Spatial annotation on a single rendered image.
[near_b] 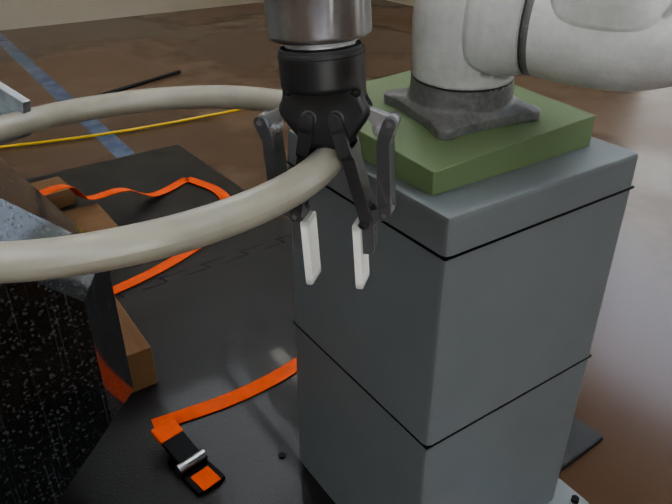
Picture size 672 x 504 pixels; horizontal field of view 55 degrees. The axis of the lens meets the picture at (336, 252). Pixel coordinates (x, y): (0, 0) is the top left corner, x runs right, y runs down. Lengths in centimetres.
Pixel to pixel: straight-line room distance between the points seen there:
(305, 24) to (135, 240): 21
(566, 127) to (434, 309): 34
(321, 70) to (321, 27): 4
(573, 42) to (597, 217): 31
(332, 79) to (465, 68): 43
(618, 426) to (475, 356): 83
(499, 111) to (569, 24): 18
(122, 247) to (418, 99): 62
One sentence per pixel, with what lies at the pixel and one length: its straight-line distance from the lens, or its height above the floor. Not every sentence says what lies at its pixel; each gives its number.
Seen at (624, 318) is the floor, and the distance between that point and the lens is 217.
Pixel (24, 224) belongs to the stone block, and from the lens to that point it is 116.
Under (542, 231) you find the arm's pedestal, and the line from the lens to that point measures 98.
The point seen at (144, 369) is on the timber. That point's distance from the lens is 175.
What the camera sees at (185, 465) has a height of 5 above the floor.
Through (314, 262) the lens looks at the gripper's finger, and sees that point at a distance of 66.
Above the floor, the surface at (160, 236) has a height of 94.
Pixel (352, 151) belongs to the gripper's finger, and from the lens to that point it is 59.
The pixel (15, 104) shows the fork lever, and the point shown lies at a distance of 91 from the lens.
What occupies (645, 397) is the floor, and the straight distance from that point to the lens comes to 190.
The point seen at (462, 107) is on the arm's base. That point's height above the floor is 88.
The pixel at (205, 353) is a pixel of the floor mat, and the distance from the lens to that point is 187.
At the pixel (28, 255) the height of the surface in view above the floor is 94.
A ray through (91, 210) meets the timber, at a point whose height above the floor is 10.
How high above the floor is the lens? 117
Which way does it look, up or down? 30 degrees down
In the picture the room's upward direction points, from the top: straight up
